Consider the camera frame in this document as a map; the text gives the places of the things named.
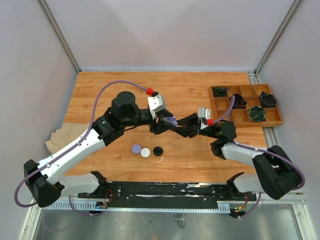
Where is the wooden compartment tray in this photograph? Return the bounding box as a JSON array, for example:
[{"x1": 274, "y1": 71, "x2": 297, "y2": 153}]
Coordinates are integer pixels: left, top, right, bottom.
[{"x1": 208, "y1": 84, "x2": 284, "y2": 128}]

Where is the rolled black tie centre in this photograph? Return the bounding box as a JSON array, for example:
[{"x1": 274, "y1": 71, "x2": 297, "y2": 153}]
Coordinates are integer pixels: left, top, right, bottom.
[{"x1": 229, "y1": 93, "x2": 247, "y2": 109}]

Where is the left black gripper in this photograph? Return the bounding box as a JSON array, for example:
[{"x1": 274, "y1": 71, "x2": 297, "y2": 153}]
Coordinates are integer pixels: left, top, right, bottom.
[{"x1": 122, "y1": 109, "x2": 177, "y2": 135}]

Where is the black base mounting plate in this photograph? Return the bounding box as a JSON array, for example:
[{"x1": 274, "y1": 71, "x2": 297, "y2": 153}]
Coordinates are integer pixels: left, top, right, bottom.
[{"x1": 77, "y1": 181, "x2": 257, "y2": 203}]

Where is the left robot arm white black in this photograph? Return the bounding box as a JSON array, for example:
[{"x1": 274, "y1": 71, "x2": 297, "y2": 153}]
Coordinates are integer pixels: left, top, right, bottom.
[{"x1": 23, "y1": 91, "x2": 178, "y2": 208}]

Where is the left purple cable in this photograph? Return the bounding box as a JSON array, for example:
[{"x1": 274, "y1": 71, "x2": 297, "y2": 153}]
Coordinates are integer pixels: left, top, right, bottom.
[{"x1": 14, "y1": 79, "x2": 154, "y2": 208}]

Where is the rolled dark tie right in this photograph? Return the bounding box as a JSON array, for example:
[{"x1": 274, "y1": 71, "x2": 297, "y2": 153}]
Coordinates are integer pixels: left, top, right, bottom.
[{"x1": 258, "y1": 91, "x2": 277, "y2": 108}]

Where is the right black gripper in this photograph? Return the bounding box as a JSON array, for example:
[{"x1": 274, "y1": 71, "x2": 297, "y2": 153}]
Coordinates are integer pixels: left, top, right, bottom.
[{"x1": 171, "y1": 113, "x2": 218, "y2": 139}]

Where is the rolled dark tie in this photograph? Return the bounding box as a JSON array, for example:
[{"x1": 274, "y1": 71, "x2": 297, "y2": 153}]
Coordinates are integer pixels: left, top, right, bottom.
[
  {"x1": 258, "y1": 91, "x2": 277, "y2": 108},
  {"x1": 212, "y1": 87, "x2": 229, "y2": 98}
]

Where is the black earbud charging case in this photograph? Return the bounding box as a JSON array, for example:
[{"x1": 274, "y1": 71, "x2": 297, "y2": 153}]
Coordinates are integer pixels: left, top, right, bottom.
[{"x1": 153, "y1": 146, "x2": 164, "y2": 156}]

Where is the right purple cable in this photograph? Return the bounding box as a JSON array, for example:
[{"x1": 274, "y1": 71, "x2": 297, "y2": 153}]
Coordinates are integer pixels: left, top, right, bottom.
[{"x1": 206, "y1": 94, "x2": 306, "y2": 192}]

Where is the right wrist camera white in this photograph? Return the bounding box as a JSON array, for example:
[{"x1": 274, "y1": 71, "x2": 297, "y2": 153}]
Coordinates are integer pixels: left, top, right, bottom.
[{"x1": 197, "y1": 107, "x2": 211, "y2": 125}]

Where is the white slotted cable duct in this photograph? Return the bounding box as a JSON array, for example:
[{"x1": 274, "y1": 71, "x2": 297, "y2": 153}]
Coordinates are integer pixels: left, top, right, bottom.
[{"x1": 44, "y1": 198, "x2": 231, "y2": 214}]

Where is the rolled dark tie top left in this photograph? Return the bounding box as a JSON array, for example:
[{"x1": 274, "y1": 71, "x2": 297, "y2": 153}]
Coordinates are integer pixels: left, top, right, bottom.
[{"x1": 212, "y1": 87, "x2": 229, "y2": 98}]

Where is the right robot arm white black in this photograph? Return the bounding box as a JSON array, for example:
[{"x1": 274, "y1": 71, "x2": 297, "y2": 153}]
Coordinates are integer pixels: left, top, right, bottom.
[{"x1": 175, "y1": 113, "x2": 306, "y2": 200}]

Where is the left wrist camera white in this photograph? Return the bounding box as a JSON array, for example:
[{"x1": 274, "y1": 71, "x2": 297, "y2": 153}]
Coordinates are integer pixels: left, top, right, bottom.
[{"x1": 147, "y1": 94, "x2": 166, "y2": 113}]

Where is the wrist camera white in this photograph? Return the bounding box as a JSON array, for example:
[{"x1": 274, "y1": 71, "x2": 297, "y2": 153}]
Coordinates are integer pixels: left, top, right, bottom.
[
  {"x1": 197, "y1": 107, "x2": 211, "y2": 125},
  {"x1": 147, "y1": 94, "x2": 166, "y2": 113}
]

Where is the purple charging case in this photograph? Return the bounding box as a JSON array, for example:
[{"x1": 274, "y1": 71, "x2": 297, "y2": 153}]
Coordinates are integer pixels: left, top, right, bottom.
[
  {"x1": 164, "y1": 117, "x2": 178, "y2": 127},
  {"x1": 131, "y1": 144, "x2": 142, "y2": 154}
]

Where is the purple cable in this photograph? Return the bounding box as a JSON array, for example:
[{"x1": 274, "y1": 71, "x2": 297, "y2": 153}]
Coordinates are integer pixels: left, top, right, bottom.
[
  {"x1": 206, "y1": 94, "x2": 306, "y2": 192},
  {"x1": 14, "y1": 79, "x2": 154, "y2": 208}
]

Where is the beige folded cloth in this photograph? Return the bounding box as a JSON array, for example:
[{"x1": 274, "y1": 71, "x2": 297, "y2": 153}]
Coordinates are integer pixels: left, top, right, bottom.
[{"x1": 45, "y1": 123, "x2": 89, "y2": 155}]

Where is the white earbud charging case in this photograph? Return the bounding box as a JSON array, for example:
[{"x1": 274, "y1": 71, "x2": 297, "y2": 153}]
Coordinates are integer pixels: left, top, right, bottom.
[{"x1": 140, "y1": 147, "x2": 151, "y2": 158}]

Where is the rolled blue yellow tie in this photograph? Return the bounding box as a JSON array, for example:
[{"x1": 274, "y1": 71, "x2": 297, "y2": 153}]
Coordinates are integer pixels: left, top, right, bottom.
[{"x1": 248, "y1": 105, "x2": 266, "y2": 123}]

